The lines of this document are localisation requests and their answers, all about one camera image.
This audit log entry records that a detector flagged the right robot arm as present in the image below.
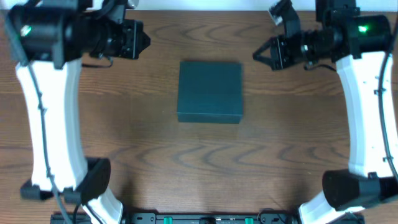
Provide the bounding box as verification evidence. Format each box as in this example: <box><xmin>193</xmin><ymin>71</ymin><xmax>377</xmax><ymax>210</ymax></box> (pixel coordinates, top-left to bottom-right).
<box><xmin>252</xmin><ymin>0</ymin><xmax>397</xmax><ymax>223</ymax></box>

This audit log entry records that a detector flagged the black gift box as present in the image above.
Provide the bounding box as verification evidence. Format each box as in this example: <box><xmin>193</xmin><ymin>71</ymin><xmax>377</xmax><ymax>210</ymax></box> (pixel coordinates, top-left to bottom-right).
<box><xmin>177</xmin><ymin>61</ymin><xmax>243</xmax><ymax>124</ymax></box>

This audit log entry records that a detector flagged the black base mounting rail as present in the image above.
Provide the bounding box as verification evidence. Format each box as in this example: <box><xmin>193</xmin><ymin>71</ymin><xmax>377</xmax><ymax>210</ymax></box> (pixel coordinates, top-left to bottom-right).
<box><xmin>50</xmin><ymin>211</ymin><xmax>365</xmax><ymax>224</ymax></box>

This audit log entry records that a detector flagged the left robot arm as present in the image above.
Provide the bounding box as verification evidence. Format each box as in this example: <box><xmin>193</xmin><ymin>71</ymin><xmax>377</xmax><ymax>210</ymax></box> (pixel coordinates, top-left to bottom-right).
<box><xmin>4</xmin><ymin>0</ymin><xmax>150</xmax><ymax>223</ymax></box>

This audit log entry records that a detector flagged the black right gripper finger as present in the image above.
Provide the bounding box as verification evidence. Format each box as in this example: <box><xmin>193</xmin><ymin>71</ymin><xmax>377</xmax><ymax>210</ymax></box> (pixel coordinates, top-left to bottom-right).
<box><xmin>253</xmin><ymin>40</ymin><xmax>271</xmax><ymax>56</ymax></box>
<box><xmin>252</xmin><ymin>54</ymin><xmax>274</xmax><ymax>67</ymax></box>

